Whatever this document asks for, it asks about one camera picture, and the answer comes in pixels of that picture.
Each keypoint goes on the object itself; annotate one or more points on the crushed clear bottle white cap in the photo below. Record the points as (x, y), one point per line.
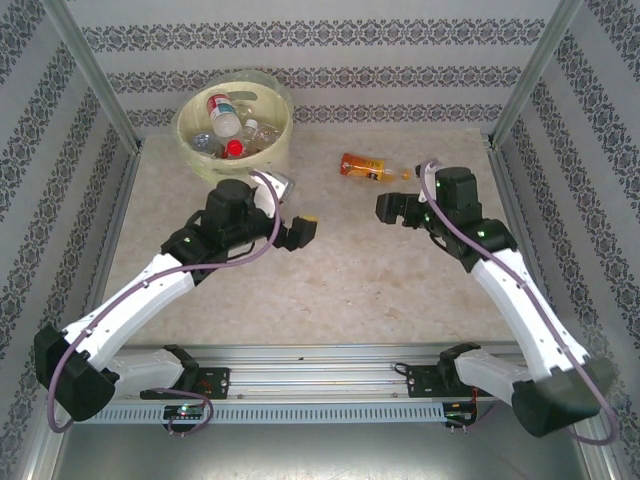
(267, 137)

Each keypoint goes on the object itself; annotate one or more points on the red label bottle red cap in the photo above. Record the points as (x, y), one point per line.
(222, 115)

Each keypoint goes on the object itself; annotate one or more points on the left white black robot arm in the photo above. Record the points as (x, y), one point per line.
(135, 300)

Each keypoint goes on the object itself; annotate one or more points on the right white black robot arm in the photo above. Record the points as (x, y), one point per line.
(520, 310)

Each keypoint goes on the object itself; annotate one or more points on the yellow-green bin liner bag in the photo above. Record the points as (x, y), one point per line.
(197, 167)

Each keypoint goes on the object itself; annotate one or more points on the cream plastic bin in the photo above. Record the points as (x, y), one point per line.
(192, 115)

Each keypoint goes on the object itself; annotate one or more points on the orange juice bottle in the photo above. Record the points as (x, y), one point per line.
(360, 165)

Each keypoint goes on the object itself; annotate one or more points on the small circuit board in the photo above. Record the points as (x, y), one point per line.
(185, 411)
(460, 414)

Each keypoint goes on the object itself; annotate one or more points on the grey sheet metal panel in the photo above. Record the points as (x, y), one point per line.
(320, 455)

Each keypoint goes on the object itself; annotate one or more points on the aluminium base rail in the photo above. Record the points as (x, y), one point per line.
(320, 372)

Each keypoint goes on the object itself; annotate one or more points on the aluminium frame post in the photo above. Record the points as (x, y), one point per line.
(95, 75)
(530, 75)

